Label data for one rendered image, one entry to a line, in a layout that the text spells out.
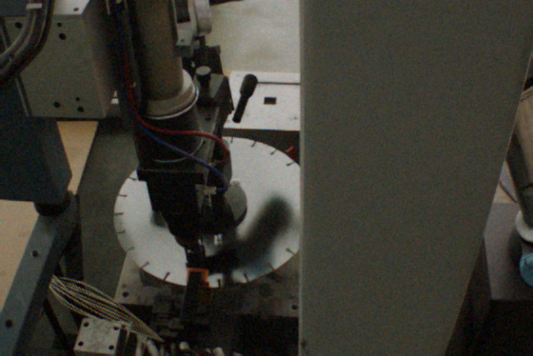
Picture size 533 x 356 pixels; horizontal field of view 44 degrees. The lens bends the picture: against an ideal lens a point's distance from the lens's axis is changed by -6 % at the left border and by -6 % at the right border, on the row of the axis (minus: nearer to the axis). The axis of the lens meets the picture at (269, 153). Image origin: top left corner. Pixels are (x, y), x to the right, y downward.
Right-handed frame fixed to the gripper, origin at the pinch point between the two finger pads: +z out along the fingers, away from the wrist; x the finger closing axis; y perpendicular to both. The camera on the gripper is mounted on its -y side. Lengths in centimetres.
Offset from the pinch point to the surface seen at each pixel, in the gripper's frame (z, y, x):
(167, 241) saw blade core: 7.9, -5.5, -8.2
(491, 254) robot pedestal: 29, 48, 17
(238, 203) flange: 5.4, 5.6, -1.7
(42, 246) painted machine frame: 1.6, -19.6, -22.1
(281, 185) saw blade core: 5.0, 12.1, 3.6
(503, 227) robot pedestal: 27, 52, 23
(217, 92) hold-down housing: -15.2, 10.6, -23.3
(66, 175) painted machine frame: -10.6, -6.6, -34.9
